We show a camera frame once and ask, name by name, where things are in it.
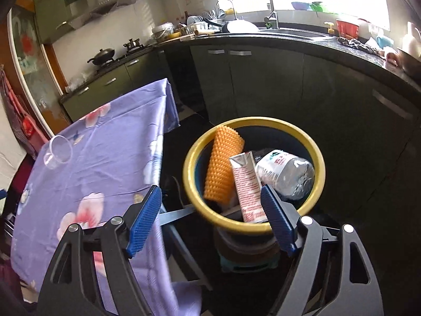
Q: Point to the dark bowl on counter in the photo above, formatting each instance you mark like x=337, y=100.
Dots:
x=410, y=65

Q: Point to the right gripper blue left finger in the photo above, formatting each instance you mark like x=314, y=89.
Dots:
x=140, y=218

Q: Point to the steel kitchen faucet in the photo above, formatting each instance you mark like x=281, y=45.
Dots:
x=273, y=3

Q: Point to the clear plastic water bottle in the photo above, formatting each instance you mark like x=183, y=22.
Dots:
x=291, y=176

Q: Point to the black wok on stove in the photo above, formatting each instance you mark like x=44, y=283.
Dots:
x=102, y=57

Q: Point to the red white milk carton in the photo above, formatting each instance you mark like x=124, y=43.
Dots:
x=248, y=187

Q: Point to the red checked apron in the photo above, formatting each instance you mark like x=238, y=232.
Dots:
x=24, y=127

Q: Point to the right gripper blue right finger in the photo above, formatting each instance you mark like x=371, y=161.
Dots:
x=284, y=220

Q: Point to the steel sink basin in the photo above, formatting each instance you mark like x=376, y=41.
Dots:
x=299, y=34

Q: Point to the steel range hood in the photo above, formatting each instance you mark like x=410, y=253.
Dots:
x=84, y=11

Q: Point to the small steel pot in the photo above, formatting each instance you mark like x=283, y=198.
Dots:
x=133, y=45

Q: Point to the clear plastic cup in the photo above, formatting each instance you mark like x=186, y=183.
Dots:
x=59, y=152

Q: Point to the orange bumpy foam pad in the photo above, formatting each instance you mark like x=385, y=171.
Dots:
x=219, y=183

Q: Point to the white dish rack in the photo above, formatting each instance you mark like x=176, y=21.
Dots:
x=198, y=26

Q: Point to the purple floral tablecloth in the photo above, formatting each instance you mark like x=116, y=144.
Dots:
x=117, y=156

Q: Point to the yellow rimmed trash bin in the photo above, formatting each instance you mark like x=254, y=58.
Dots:
x=261, y=135

